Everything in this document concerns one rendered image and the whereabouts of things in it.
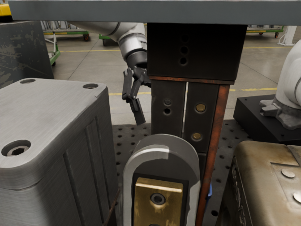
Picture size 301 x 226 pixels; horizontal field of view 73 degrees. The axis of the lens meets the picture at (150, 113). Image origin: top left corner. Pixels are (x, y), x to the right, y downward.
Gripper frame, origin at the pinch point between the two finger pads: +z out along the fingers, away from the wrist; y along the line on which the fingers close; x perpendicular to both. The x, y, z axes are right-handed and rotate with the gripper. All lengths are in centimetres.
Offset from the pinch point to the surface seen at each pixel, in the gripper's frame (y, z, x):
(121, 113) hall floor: 109, -45, 138
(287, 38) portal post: 658, -185, -7
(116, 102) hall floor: 122, -66, 157
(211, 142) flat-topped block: -21.3, 10.4, -25.3
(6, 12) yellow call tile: -38.9, -12.1, -14.2
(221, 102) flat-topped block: -22.9, 6.2, -29.2
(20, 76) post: -37.3, -5.8, -9.8
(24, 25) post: -36.7, -11.7, -13.1
